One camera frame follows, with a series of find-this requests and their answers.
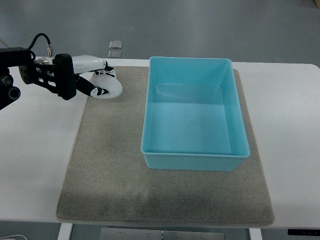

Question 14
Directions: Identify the white table leg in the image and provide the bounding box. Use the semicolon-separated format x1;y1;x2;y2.
57;223;73;240
249;228;263;240

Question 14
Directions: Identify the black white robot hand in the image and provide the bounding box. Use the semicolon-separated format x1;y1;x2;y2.
32;53;117;100

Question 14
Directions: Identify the grey felt mat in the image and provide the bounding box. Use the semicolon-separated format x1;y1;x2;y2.
56;66;275;227

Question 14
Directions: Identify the white bunny toy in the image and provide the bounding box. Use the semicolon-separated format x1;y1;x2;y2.
89;74;123;100

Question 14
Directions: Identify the right white table leg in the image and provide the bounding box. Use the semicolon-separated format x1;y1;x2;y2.
249;228;263;240

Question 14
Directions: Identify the lower floor socket plate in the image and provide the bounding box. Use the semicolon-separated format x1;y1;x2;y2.
108;50;122;59

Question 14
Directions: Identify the upper floor socket plate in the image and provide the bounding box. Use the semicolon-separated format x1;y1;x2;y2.
109;40;123;49

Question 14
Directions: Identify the white cable on floor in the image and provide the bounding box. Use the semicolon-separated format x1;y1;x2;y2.
0;233;27;240

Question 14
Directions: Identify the black table control panel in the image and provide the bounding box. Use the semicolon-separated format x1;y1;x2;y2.
287;229;320;237

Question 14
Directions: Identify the metal table base plate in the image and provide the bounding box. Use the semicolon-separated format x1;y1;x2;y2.
99;227;226;240

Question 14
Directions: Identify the blue plastic box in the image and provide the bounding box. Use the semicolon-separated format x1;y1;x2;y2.
140;56;251;172

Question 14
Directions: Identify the floor socket plate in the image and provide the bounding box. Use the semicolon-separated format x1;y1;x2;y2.
108;50;122;59
109;40;123;49

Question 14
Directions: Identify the left white table leg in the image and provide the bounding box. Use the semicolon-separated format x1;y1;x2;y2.
57;223;73;240

